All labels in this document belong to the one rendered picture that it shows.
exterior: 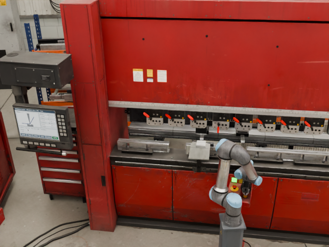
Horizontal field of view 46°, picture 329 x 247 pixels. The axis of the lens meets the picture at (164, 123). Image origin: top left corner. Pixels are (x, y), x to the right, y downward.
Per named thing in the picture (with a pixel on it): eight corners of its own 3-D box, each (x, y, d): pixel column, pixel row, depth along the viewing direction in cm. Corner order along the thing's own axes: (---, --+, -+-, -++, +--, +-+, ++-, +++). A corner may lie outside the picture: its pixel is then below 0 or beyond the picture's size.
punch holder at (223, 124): (212, 129, 350) (212, 112, 342) (212, 124, 357) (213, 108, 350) (228, 130, 348) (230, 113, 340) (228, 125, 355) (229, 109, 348)
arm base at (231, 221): (244, 227, 296) (245, 216, 292) (224, 228, 296) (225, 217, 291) (239, 213, 310) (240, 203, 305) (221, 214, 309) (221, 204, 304)
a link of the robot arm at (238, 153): (250, 147, 272) (265, 178, 308) (237, 141, 279) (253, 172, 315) (241, 160, 269) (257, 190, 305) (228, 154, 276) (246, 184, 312)
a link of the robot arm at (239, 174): (244, 175, 305) (252, 169, 312) (233, 169, 312) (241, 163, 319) (244, 183, 309) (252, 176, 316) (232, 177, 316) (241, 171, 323)
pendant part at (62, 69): (16, 156, 328) (-6, 60, 287) (31, 141, 349) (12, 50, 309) (72, 163, 318) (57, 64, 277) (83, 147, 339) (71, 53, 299)
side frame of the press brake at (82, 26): (90, 230, 404) (58, 3, 295) (111, 181, 478) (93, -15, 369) (113, 232, 401) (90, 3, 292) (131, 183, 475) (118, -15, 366)
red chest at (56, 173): (45, 203, 443) (29, 126, 396) (61, 177, 487) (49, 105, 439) (87, 207, 436) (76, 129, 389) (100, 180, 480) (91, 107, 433)
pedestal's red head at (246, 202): (226, 203, 338) (227, 186, 330) (228, 192, 352) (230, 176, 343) (249, 207, 333) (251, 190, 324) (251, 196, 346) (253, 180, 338)
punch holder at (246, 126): (234, 130, 347) (235, 113, 340) (234, 125, 355) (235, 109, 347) (251, 131, 345) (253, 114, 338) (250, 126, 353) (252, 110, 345)
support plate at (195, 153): (188, 159, 341) (188, 158, 340) (191, 143, 364) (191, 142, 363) (208, 160, 339) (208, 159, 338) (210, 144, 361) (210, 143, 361)
